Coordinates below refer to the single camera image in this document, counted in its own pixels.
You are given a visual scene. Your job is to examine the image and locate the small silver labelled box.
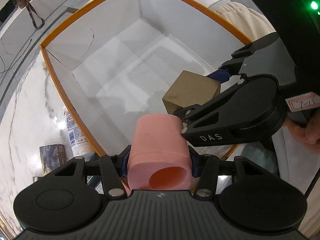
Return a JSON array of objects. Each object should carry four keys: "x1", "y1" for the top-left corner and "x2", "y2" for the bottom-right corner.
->
[{"x1": 87, "y1": 176, "x2": 104, "y2": 194}]

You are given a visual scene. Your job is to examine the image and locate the orange shoe box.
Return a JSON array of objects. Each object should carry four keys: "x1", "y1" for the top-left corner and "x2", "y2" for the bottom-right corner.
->
[{"x1": 40, "y1": 0, "x2": 250, "y2": 155}]

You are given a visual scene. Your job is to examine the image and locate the brown cardboard cube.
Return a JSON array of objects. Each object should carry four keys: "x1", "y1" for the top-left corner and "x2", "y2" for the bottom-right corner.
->
[{"x1": 162, "y1": 70, "x2": 221, "y2": 114}]

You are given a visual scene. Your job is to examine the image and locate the white Vaseline tube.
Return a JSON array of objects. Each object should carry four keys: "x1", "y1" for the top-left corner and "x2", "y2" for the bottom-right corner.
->
[{"x1": 63, "y1": 106, "x2": 95, "y2": 158}]

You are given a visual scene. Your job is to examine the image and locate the person's right hand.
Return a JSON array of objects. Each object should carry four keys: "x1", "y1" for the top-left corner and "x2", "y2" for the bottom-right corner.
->
[{"x1": 284, "y1": 115, "x2": 319, "y2": 146}]

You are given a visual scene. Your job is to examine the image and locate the pink cylindrical cup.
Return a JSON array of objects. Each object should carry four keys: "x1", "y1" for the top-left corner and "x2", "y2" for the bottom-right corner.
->
[{"x1": 127, "y1": 114, "x2": 192, "y2": 190}]

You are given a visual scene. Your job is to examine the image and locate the dark illustrated card box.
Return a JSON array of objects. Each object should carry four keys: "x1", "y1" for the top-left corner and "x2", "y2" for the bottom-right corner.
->
[{"x1": 39, "y1": 144, "x2": 67, "y2": 174}]

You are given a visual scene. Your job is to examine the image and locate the person's leg white sock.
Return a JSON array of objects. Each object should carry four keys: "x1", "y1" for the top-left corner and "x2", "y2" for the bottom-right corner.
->
[{"x1": 195, "y1": 0, "x2": 276, "y2": 41}]

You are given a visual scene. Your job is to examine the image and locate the black cable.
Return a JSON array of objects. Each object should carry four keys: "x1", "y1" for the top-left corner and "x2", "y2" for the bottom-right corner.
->
[{"x1": 0, "y1": 37, "x2": 33, "y2": 75}]

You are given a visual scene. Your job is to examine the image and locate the brown camera with strap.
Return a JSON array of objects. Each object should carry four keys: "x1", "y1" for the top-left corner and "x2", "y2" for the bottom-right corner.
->
[{"x1": 15, "y1": 0, "x2": 45, "y2": 29}]

